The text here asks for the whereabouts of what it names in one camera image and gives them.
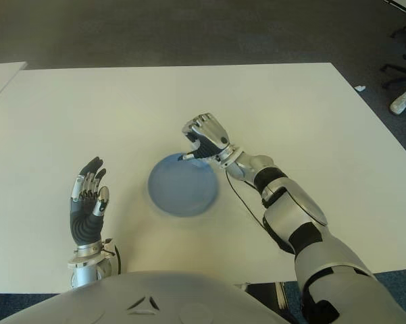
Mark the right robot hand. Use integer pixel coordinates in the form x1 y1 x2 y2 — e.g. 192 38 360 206
180 113 231 162

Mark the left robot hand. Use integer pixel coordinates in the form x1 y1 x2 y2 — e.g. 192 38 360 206
69 157 109 246

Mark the blue round plate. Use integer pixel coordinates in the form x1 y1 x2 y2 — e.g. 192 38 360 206
147 152 220 217

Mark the grey robot torso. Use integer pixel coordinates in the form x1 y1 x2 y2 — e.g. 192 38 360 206
0 269 284 324

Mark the neighbouring white table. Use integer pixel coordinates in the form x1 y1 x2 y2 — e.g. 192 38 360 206
0 61 28 109

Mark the white shoe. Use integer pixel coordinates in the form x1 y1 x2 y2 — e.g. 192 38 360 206
389 92 406 115

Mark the white angled desk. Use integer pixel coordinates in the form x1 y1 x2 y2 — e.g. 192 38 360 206
381 0 406 14

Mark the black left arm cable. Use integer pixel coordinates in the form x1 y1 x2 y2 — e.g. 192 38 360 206
113 244 122 274

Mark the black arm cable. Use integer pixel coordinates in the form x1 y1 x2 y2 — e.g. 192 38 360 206
225 170 278 244
113 244 122 274

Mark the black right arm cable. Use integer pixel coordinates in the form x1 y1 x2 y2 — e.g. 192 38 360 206
225 170 278 244

